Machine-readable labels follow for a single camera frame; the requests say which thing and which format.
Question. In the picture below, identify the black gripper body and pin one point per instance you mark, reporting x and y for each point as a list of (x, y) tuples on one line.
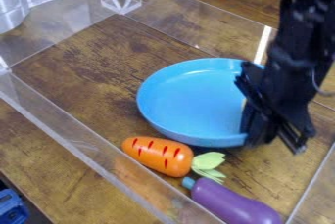
[(281, 89)]

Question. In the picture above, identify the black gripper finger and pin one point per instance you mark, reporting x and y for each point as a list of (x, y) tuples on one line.
[(263, 130), (250, 124)]

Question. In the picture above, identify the blue round plastic tray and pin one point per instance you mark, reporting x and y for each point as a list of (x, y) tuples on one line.
[(193, 104)]

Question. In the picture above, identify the purple toy eggplant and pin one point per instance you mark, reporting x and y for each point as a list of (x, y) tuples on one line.
[(228, 205)]

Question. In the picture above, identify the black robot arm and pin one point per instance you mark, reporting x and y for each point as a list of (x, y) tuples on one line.
[(306, 31)]

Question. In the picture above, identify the orange toy carrot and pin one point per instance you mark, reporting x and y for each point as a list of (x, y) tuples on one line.
[(172, 158)]

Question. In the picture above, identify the blue plastic object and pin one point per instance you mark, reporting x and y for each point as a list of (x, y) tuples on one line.
[(14, 211)]

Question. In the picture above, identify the clear acrylic enclosure wall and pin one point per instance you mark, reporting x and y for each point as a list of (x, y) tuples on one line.
[(73, 64)]

